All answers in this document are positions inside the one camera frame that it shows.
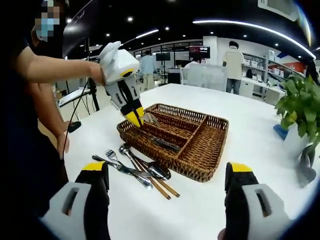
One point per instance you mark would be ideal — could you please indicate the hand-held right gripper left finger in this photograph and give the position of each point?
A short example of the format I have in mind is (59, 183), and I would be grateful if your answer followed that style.
(72, 205)

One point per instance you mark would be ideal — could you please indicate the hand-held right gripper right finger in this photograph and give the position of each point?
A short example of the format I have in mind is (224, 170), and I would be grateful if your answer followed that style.
(260, 207)

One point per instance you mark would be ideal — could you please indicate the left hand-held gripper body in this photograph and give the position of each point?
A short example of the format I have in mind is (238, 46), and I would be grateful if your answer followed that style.
(120, 62)

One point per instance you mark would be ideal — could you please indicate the silver metal fork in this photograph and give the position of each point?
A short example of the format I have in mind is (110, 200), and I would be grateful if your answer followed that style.
(150, 118)
(110, 153)

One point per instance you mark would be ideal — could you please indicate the brown wicker storage tray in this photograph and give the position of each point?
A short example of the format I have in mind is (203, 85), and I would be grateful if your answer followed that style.
(205, 150)

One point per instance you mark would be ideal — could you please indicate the silver metal spoon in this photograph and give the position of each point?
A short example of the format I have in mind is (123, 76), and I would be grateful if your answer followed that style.
(160, 172)

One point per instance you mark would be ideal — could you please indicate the white storage shelving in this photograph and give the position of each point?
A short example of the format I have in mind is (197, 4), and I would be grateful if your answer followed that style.
(270, 68)

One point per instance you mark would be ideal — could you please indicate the person's right hand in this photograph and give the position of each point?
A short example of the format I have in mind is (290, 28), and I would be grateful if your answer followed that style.
(221, 235)

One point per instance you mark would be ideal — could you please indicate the black tripod stand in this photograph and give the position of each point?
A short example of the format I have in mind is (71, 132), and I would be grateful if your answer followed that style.
(95, 100)

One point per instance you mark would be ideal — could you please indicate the black monitor on stand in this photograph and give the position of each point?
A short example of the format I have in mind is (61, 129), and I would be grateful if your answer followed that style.
(163, 57)

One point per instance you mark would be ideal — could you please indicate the white laptop on stand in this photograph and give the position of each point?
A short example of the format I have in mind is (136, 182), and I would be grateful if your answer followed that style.
(72, 97)

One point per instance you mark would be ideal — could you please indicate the small black device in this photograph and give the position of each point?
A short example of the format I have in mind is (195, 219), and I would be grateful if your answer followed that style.
(74, 127)

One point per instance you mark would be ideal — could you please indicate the white mesh chair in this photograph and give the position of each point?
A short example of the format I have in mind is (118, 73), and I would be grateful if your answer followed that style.
(203, 76)

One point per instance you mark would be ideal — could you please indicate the blue cloth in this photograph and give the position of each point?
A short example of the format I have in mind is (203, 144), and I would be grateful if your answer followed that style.
(280, 132)

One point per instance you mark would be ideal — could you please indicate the green plant in white pot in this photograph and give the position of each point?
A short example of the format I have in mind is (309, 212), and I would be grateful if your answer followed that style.
(297, 105)

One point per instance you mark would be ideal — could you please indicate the curved ceiling light strip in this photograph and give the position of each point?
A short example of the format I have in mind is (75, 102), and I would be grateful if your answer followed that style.
(250, 27)

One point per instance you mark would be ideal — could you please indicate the ceiling air vent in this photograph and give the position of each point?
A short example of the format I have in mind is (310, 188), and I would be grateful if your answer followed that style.
(277, 8)

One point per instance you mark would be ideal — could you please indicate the red wall screen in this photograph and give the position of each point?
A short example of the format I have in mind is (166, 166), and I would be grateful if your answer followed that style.
(199, 52)

